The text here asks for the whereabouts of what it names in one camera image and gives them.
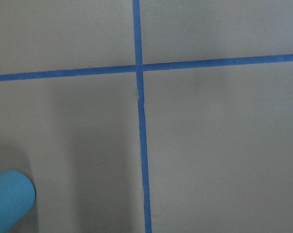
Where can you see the blue mug with yellow interior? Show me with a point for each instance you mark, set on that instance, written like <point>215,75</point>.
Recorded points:
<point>17,197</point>

